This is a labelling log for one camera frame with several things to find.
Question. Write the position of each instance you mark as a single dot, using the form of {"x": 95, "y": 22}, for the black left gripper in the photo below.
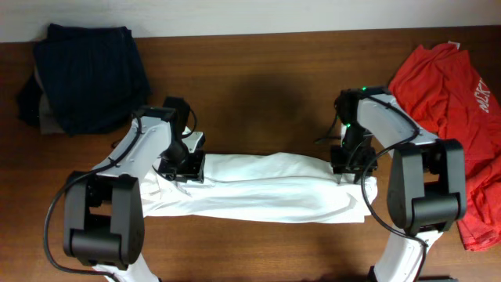
{"x": 194, "y": 170}

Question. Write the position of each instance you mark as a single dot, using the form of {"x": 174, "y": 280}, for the grey folded garment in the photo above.
{"x": 48, "y": 123}

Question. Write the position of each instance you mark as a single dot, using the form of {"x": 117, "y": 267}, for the dark navy folded garment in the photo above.
{"x": 93, "y": 77}

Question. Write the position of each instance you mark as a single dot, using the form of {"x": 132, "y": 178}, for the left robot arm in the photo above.
{"x": 103, "y": 218}

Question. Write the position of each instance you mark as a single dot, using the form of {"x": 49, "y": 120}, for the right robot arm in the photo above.
{"x": 426, "y": 191}

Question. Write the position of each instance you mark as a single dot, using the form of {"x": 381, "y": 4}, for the black folded garment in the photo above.
{"x": 28, "y": 100}

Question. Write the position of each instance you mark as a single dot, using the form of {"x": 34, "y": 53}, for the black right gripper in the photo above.
{"x": 338, "y": 158}

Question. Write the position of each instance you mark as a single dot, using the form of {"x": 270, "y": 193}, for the red t-shirt white lettering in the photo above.
{"x": 441, "y": 90}

